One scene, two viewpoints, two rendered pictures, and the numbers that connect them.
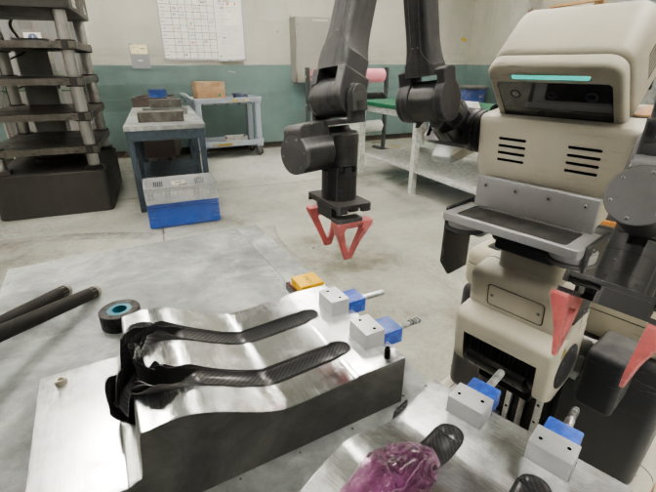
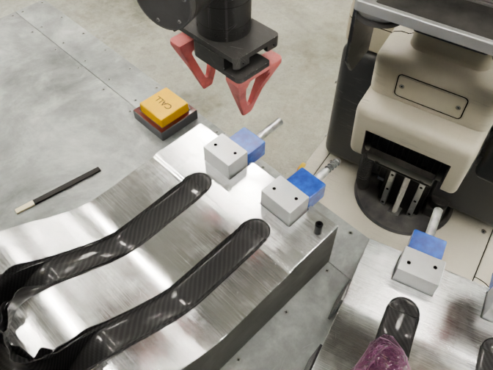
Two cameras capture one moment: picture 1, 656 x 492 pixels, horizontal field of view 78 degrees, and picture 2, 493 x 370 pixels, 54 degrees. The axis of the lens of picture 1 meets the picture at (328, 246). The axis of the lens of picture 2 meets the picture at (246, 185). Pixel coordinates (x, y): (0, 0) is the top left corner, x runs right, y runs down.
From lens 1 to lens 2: 25 cm
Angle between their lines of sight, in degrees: 30
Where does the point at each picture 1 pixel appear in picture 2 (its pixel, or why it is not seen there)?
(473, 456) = (433, 332)
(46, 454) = not seen: outside the picture
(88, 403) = not seen: outside the picture
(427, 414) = (374, 290)
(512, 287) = (429, 78)
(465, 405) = (418, 277)
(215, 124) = not seen: outside the picture
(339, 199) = (231, 38)
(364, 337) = (287, 214)
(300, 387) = (227, 302)
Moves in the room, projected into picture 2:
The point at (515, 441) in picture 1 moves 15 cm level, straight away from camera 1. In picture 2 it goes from (470, 301) to (471, 204)
